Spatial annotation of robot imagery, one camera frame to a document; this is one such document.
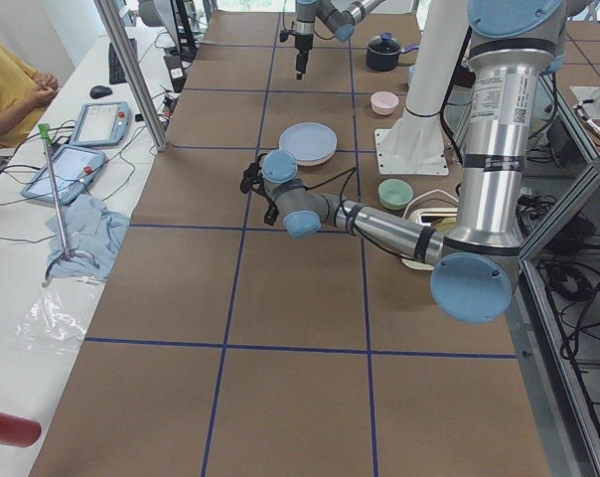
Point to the green bowl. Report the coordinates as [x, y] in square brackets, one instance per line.
[394, 194]

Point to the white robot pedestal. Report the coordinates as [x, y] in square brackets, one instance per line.
[414, 145]

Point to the dark blue saucepan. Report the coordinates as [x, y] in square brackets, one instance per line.
[386, 63]

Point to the clear plastic bag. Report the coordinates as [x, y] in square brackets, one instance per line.
[56, 323]

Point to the black keyboard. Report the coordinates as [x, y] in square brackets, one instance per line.
[116, 73]

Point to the black computer mouse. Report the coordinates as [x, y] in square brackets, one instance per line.
[100, 91]

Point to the pink bowl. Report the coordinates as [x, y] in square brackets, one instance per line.
[384, 103]

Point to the light blue cup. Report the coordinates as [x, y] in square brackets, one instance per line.
[411, 75]

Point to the toast slice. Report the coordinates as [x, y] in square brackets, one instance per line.
[444, 225]

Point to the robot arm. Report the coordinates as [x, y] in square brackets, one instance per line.
[341, 23]
[508, 45]

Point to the light blue cloth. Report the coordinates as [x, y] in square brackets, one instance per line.
[95, 235]

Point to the glass pot lid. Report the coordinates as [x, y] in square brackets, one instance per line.
[384, 44]

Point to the teach pendant near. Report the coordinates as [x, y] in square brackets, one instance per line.
[74, 169]

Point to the cream toaster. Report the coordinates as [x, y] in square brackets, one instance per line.
[425, 217]

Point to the teach pendant far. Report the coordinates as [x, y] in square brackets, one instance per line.
[101, 124]

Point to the pink plate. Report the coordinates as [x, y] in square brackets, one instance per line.
[315, 161]

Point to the teach pendant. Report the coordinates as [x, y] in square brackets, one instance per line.
[74, 169]
[101, 124]

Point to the blue plate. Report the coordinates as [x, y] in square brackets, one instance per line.
[308, 139]

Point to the reacher grabber stick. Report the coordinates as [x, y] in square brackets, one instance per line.
[68, 254]

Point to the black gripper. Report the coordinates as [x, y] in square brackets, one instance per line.
[302, 45]
[269, 212]

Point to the aluminium frame post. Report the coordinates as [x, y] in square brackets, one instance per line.
[109, 15]

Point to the person in yellow shirt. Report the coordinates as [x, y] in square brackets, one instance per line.
[25, 94]

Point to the red bottle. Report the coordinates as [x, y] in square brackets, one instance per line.
[18, 431]

